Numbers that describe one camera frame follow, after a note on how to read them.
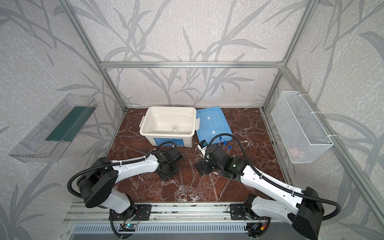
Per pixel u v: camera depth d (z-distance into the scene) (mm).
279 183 445
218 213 751
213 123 1107
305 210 384
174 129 1006
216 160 571
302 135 615
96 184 433
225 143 1022
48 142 636
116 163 486
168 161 651
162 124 1083
